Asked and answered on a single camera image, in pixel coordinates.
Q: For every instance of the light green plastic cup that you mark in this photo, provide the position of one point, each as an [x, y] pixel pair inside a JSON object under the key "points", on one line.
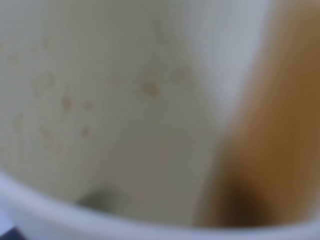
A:
{"points": [[160, 119]]}

